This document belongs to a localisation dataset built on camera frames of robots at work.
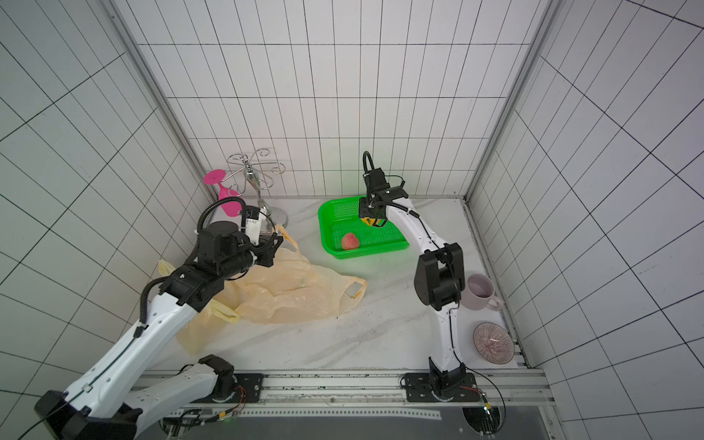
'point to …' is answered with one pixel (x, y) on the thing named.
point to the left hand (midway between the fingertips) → (279, 244)
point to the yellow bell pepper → (370, 221)
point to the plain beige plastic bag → (290, 288)
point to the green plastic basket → (338, 217)
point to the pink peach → (349, 242)
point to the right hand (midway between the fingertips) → (373, 203)
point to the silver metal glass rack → (259, 175)
